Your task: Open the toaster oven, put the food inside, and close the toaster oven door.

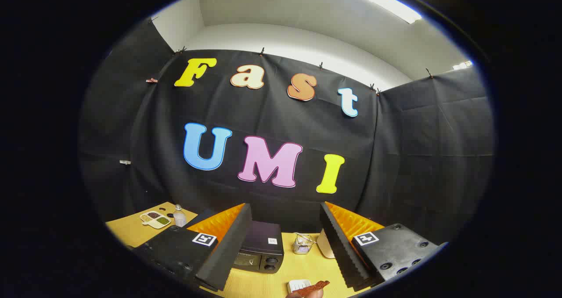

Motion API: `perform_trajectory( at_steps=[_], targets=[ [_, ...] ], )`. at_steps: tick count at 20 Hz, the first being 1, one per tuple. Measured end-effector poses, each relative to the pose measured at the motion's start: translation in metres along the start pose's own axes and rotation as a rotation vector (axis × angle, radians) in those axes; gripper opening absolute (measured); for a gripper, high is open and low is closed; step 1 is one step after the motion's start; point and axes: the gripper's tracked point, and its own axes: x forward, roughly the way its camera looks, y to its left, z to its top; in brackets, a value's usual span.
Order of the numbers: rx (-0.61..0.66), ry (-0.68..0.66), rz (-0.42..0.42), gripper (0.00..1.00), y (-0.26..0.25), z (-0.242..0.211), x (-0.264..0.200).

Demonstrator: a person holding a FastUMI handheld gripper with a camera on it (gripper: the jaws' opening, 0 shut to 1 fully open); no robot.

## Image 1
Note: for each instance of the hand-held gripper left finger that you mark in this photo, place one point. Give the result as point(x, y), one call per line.
point(232, 241)

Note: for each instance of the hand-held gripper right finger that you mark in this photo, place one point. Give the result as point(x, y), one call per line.
point(340, 245)

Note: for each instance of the black toaster oven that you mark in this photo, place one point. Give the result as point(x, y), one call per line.
point(263, 238)

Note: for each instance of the reddish meat strip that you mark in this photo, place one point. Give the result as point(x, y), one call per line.
point(314, 287)

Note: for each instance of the white slot toaster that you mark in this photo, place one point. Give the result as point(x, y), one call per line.
point(325, 246)

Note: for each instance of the small clear bottle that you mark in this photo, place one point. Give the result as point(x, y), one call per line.
point(179, 218)

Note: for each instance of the white rectangular dish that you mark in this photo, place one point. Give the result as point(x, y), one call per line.
point(297, 285)

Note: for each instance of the divided snack tray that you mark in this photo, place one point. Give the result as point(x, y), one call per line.
point(154, 219)

